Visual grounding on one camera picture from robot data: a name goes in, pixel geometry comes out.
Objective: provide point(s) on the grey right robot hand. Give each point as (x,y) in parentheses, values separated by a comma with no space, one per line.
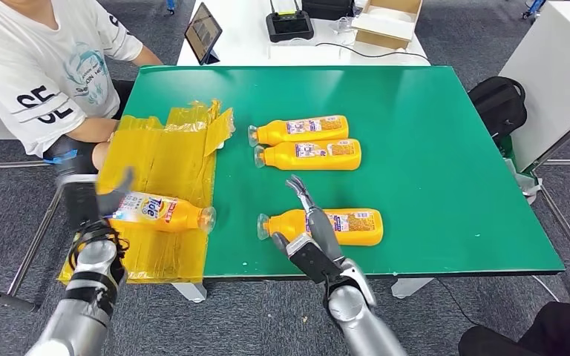
(322,231)

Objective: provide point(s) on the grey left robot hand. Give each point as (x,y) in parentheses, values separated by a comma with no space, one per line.
(88,206)

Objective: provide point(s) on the orange detergent bottle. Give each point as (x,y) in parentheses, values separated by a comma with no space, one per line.
(280,156)
(272,133)
(363,228)
(181,216)

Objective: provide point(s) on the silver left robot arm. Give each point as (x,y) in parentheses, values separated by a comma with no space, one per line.
(83,304)

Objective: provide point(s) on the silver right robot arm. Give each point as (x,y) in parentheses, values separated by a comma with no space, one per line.
(358,319)

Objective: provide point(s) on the person's right forearm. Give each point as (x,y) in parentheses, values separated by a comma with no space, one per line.
(90,130)

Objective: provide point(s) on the person's left forearm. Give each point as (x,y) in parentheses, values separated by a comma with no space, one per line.
(146,57)

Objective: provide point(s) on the white table leg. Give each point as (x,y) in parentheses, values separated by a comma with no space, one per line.
(410,288)
(191,292)

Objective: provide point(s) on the person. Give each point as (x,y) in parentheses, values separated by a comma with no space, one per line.
(550,333)
(24,59)

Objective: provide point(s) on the green bag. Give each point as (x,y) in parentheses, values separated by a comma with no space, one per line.
(508,151)

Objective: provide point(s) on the clear plastic bag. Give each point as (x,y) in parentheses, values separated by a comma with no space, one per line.
(345,28)

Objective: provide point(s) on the black router with antennas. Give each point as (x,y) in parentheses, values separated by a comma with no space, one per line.
(290,26)

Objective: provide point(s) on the black tablet on stand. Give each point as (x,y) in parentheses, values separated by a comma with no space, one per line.
(203,32)

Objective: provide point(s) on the white plastic wrapping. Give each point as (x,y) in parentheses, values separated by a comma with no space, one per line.
(527,183)

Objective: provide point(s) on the open cardboard box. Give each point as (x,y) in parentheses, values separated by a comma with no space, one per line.
(388,28)

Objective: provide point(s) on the black backpack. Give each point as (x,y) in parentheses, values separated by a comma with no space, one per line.
(498,105)

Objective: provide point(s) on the blue wheeled base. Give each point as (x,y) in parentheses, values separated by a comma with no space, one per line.
(534,8)
(171,6)

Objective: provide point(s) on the black case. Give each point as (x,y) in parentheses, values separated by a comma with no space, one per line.
(328,8)

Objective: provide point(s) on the white table panel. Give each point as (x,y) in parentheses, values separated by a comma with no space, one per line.
(550,73)

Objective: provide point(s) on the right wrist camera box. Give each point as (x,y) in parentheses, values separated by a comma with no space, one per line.
(312,258)

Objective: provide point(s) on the metal chair frame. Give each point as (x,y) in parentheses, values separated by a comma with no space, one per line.
(9,163)

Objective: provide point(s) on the metal table frame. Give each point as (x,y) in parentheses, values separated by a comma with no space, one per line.
(569,232)

